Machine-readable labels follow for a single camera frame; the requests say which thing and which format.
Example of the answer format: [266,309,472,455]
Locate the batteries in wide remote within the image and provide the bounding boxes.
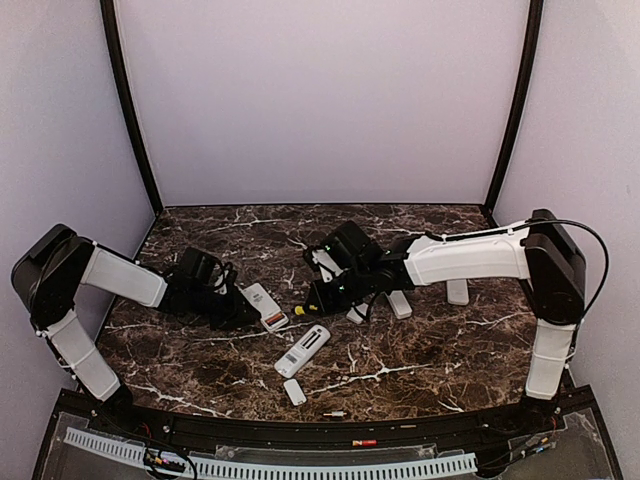
[263,312,289,331]

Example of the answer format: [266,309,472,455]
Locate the black enclosure frame post left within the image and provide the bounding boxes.
[99,0,164,217]

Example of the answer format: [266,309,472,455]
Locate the slim white QR-code remote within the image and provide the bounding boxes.
[385,290,412,320]

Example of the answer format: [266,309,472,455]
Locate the yellow handled screwdriver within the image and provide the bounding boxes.
[293,304,322,316]

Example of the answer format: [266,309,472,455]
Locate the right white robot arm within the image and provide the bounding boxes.
[301,209,591,434]

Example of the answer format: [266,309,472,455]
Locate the wide white remote control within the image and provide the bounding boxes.
[241,283,288,332]

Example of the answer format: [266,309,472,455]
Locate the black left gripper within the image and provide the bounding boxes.
[189,284,261,330]

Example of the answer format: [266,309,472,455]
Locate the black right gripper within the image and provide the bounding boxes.
[303,263,373,318]

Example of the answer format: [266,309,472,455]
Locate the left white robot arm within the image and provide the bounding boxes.
[11,223,261,436]

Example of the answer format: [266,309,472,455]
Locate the white remote with battery bay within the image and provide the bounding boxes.
[274,324,331,379]

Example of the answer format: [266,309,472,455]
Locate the white slotted cable duct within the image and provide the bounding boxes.
[64,425,479,477]

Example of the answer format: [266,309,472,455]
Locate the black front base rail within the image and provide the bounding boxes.
[54,387,596,454]

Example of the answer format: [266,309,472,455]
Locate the small white remote near wall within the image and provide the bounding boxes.
[446,279,469,306]

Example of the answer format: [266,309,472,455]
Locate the black enclosure frame post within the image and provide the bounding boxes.
[482,0,545,221]
[99,0,164,217]

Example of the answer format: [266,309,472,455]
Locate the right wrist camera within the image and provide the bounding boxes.
[303,246,344,283]

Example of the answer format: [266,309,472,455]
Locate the white wide remote battery cover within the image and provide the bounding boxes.
[346,306,367,325]

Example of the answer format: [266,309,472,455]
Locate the black enclosure frame post right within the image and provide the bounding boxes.
[482,0,545,221]

